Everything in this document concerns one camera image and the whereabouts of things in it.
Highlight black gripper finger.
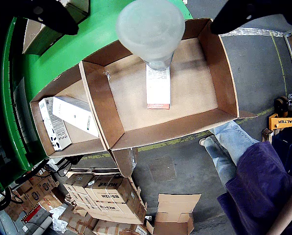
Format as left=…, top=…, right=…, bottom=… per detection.
left=0, top=0, right=79, bottom=36
left=210, top=0, right=292, bottom=35

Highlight white bottle teal label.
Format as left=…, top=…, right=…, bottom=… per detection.
left=115, top=0, right=186, bottom=71

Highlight person left forearm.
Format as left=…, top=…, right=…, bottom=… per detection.
left=265, top=185, right=292, bottom=235

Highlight shallow cardboard tray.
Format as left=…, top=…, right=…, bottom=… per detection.
left=22, top=0, right=90, bottom=56

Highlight divided cardboard box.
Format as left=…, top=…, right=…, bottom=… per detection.
left=29, top=18, right=259, bottom=178

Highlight stacked brown cardboard boxes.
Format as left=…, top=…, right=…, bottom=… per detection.
left=62, top=172, right=148, bottom=225

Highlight open empty cardboard box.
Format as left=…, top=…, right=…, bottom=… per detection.
left=145, top=193, right=202, bottom=235

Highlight green metal shelf unit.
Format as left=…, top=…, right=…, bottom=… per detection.
left=0, top=17, right=51, bottom=192

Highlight long white carton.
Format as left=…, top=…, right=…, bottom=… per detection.
left=52, top=95, right=100, bottom=138

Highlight white carton red stripe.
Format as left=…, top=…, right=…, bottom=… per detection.
left=145, top=63, right=172, bottom=110

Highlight orange pallet jack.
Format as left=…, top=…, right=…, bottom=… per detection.
left=269, top=94, right=292, bottom=131

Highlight white carton black print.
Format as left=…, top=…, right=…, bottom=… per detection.
left=38, top=97, right=73, bottom=151

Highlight person in purple shirt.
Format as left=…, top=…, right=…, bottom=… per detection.
left=199, top=120, right=292, bottom=235

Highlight taped brown carton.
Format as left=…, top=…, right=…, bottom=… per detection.
left=91, top=218, right=148, bottom=235

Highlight wooden pallet frame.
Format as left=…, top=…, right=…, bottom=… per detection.
left=261, top=128, right=275, bottom=144

